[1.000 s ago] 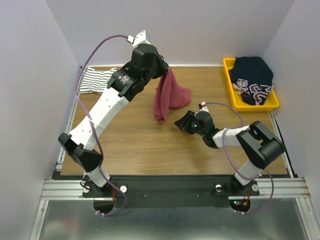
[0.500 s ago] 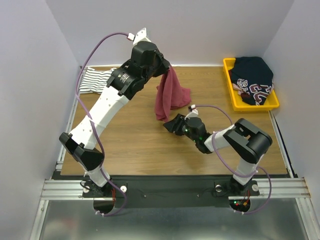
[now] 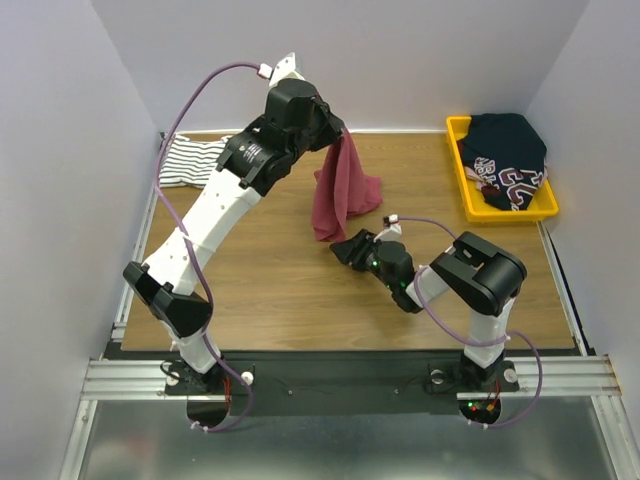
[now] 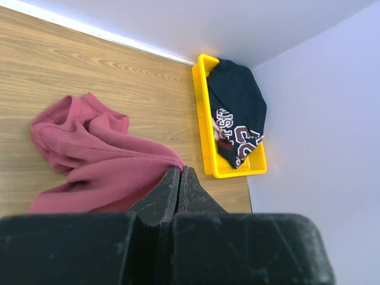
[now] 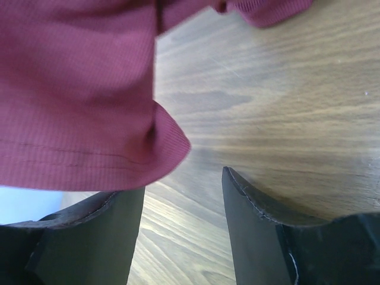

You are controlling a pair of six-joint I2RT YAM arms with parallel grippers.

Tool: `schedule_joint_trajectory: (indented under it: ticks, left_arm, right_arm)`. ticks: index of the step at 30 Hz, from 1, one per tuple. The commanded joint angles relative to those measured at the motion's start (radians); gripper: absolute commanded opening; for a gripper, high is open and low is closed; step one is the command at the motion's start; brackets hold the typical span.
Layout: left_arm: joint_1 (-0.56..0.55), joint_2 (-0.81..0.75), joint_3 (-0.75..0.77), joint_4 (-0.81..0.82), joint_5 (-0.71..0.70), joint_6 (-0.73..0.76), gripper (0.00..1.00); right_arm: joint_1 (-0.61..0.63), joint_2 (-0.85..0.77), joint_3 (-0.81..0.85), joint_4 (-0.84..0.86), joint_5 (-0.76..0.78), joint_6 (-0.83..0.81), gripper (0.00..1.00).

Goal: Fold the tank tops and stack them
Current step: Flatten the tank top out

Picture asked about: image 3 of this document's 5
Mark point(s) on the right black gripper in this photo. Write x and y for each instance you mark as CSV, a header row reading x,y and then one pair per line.
x,y
364,251

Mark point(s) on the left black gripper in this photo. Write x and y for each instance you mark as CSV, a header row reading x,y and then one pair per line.
x,y
334,125

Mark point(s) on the maroon red tank top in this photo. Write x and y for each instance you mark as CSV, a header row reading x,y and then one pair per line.
x,y
343,191

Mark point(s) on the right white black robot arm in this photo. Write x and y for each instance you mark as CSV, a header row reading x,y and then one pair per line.
x,y
485,277

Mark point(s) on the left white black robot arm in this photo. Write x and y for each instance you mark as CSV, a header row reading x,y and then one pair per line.
x,y
165,282

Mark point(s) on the striped white folded tank top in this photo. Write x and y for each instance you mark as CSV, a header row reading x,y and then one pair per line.
x,y
189,163

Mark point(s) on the navy printed tank top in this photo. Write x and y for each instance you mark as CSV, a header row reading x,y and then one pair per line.
x,y
508,139

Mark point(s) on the yellow plastic tray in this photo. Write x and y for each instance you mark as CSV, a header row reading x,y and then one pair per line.
x,y
490,194

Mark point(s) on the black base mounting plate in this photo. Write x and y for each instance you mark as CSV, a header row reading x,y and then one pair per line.
x,y
320,383

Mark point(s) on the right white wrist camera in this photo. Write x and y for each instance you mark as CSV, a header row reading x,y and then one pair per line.
x,y
392,230

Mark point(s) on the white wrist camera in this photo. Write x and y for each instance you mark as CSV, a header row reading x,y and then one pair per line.
x,y
392,230
285,68

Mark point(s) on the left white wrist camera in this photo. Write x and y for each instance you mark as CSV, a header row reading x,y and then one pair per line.
x,y
285,68

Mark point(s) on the aluminium rail frame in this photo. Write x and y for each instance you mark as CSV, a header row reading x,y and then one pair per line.
x,y
275,287

